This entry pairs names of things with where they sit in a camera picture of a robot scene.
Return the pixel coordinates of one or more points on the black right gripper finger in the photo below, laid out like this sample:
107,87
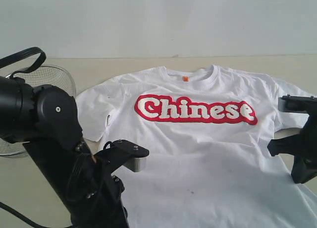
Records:
287,145
303,170

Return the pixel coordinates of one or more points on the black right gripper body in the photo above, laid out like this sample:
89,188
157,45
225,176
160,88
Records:
306,143

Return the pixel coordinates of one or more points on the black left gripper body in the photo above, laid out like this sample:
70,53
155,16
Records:
88,190

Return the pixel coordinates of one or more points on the white t-shirt red lettering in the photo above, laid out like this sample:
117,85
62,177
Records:
207,133

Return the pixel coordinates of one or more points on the round metal mesh basket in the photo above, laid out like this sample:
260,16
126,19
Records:
47,74

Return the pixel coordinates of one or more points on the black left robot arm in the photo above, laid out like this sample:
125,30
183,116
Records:
44,119

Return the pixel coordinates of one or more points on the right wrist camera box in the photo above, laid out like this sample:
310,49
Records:
297,104

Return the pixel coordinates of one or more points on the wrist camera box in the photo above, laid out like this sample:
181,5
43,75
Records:
297,104
123,153

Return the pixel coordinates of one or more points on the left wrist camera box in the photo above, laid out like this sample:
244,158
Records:
123,153

